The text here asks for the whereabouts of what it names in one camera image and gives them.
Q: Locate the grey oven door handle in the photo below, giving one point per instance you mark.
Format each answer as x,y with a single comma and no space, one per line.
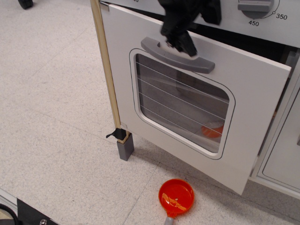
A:
199,65

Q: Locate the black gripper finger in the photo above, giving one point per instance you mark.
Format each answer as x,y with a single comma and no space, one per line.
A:
182,43

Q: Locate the grey temperature knob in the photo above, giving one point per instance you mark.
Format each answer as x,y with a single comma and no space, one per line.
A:
255,9

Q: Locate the orange object inside oven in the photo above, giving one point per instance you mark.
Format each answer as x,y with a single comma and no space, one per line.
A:
212,129

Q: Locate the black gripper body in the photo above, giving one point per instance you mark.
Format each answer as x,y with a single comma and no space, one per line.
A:
179,14

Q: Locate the white side cabinet door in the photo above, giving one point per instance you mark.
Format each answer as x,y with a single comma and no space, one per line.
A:
281,164

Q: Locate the black caster wheel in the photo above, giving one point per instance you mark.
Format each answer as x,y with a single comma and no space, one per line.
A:
26,4

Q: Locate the white toy oven door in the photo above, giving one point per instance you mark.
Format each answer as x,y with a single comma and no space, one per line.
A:
168,105

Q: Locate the orange toy frying pan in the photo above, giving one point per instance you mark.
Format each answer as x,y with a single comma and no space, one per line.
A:
176,196

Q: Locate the grey post foot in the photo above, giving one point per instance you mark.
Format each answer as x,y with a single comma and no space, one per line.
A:
125,150

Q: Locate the light wooden corner post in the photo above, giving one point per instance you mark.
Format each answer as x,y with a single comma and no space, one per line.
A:
99,25

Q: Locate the white toy kitchen cabinet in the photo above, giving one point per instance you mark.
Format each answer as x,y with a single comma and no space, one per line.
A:
276,36

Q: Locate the black metal base plate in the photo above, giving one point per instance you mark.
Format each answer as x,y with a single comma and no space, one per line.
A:
28,215

